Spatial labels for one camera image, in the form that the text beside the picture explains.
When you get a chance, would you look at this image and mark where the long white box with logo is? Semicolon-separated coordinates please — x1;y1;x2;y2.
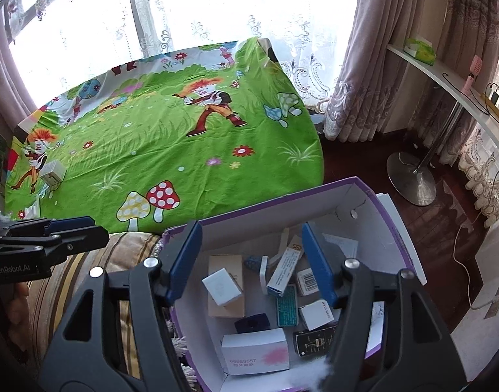
266;241;306;297

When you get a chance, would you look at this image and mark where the metal table leg round base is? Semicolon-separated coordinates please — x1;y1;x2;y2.
386;100;463;207

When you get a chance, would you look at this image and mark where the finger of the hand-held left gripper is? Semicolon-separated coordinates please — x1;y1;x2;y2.
0;225;110;263
0;216;98;237

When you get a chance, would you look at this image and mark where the white packet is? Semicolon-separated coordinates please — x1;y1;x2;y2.
259;256;283;295

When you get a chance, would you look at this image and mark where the large white box pink print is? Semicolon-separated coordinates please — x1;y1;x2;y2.
221;327;290;376

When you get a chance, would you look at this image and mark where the green tissue pack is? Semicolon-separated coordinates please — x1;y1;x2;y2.
403;37;437;65

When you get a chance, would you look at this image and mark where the purple cardboard box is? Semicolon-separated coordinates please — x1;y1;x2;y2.
159;176;422;392

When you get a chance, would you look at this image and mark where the white box with barcode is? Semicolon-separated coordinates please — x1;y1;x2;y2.
296;268;320;297

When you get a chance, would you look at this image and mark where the beige embroidered lace curtain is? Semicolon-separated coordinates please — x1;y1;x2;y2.
458;124;499;229

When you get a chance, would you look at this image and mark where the dark blue case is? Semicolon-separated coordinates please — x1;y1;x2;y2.
234;313;272;335

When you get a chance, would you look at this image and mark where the tall beige box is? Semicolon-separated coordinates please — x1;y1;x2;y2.
207;255;246;319

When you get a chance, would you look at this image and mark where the teal box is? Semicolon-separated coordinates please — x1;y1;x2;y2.
276;285;298;328

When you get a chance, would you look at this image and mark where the plain brown-pink curtain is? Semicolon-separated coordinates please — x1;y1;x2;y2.
0;8;42;131

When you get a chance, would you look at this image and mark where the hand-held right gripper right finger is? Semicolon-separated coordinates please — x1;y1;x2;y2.
300;221;466;392

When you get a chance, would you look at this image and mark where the white cable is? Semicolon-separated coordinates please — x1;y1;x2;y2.
453;208;499;311

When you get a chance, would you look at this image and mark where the black box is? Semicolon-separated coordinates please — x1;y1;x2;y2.
293;325;339;357

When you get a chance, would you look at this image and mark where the small white box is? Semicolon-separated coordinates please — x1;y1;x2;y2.
201;268;244;307

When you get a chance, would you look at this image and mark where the black cable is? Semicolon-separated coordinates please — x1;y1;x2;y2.
441;71;499;123

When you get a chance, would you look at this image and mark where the striped plush cushion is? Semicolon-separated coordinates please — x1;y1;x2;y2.
25;231;201;392

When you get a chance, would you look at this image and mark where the white lace curtain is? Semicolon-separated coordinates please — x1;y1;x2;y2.
5;0;364;107

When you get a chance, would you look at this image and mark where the pink handheld fan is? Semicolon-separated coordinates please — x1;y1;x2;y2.
463;55;484;91

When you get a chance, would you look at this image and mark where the yellow power strip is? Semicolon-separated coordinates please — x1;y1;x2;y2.
481;83;499;118

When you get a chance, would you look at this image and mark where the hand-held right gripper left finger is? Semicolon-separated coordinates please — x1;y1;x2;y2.
39;220;204;392

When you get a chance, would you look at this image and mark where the green cartoon printed sheet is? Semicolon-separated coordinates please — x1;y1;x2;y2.
2;38;324;234

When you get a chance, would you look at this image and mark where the white cube-shaped box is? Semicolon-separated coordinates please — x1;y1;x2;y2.
40;161;67;191

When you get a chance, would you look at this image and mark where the mauve patterned curtain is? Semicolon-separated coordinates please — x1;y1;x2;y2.
323;0;499;143

